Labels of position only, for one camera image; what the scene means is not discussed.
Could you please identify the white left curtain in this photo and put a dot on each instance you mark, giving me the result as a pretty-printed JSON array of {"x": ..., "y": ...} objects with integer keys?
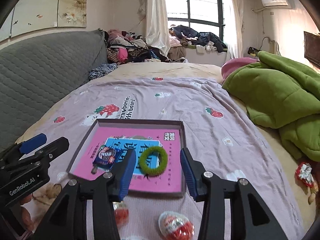
[{"x": 156, "y": 20}]

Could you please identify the flower wall painting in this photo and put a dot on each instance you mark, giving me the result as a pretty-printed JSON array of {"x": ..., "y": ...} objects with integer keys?
[{"x": 34, "y": 15}]

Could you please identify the blue snack packet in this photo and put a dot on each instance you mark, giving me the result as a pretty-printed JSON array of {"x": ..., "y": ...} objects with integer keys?
[{"x": 106, "y": 158}]

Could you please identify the red silver candy wrapper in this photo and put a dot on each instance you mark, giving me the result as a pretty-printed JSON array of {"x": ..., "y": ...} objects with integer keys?
[{"x": 304, "y": 174}]

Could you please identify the grey shallow box tray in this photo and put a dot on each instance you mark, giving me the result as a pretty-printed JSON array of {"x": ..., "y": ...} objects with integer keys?
[{"x": 150, "y": 149}]

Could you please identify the dark wooden furniture edge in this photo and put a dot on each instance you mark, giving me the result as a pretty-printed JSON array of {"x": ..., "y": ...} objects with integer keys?
[{"x": 312, "y": 48}]

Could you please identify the grey quilted headboard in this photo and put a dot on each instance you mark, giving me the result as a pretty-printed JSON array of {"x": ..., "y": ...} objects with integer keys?
[{"x": 38, "y": 72}]

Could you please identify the pink pillow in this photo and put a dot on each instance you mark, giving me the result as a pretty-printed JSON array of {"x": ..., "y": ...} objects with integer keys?
[{"x": 233, "y": 64}]

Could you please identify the red surprise egg large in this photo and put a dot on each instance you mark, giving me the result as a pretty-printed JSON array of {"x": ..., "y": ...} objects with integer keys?
[{"x": 175, "y": 226}]

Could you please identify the person's hand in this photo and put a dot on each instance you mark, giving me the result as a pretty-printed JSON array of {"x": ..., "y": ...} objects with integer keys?
[{"x": 26, "y": 218}]

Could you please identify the white curtain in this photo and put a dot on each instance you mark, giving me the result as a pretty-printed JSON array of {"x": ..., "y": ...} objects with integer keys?
[
  {"x": 156, "y": 20},
  {"x": 233, "y": 12}
]

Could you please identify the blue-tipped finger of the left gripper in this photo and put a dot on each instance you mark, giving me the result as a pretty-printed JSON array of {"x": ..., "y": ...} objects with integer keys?
[{"x": 32, "y": 144}]

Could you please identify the beige mesh hair scrunchie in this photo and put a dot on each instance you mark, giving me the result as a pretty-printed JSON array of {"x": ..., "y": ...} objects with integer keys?
[{"x": 47, "y": 193}]

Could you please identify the white air conditioner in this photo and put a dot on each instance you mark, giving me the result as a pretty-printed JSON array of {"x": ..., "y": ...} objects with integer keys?
[{"x": 275, "y": 3}]

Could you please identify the black framed window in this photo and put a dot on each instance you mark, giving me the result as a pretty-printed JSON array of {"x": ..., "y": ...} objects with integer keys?
[{"x": 201, "y": 15}]

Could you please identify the dark clothes on windowsill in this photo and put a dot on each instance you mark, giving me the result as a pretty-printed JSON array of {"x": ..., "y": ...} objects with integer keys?
[{"x": 204, "y": 39}]

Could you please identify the pink strawberry bed sheet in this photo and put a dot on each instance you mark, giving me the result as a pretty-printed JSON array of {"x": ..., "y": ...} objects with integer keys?
[{"x": 218, "y": 133}]

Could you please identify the blue patterned cloth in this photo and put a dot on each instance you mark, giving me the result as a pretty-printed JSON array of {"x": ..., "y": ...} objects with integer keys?
[{"x": 102, "y": 70}]

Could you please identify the red surprise egg small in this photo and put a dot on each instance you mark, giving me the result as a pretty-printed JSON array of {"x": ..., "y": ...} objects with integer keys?
[{"x": 121, "y": 213}]

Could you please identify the white right curtain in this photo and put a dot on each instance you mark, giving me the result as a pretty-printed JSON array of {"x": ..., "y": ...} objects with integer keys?
[{"x": 233, "y": 12}]

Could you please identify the green fleece blanket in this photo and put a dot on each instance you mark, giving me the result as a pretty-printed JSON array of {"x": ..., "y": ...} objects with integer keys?
[{"x": 281, "y": 94}]

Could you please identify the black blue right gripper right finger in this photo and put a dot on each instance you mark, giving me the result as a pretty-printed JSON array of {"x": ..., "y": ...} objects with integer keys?
[{"x": 250, "y": 216}]

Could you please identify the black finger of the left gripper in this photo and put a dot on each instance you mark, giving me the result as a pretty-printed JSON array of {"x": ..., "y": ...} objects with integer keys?
[{"x": 48, "y": 153}]

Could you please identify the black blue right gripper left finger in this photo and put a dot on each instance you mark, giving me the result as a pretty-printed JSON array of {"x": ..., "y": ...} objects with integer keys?
[{"x": 66, "y": 217}]

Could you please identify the clothes pile by headboard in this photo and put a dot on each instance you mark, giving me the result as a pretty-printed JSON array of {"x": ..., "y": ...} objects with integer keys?
[{"x": 127, "y": 47}]

